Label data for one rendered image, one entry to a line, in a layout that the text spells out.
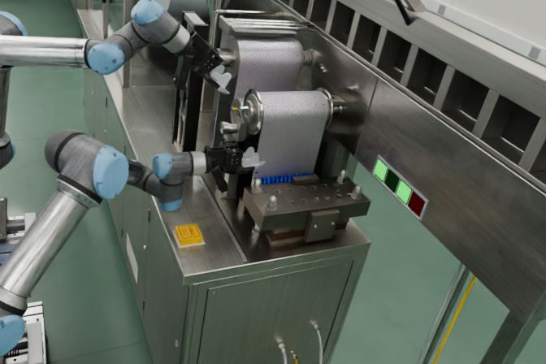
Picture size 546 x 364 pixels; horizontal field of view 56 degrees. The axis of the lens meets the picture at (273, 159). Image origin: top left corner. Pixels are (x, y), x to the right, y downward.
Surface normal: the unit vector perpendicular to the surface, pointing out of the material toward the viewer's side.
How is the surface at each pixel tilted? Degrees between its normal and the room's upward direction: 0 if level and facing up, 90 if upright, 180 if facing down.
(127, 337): 0
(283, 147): 90
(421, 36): 90
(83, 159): 39
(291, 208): 0
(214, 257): 0
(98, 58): 90
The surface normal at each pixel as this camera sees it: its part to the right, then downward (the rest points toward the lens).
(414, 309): 0.17, -0.85
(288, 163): 0.40, 0.52
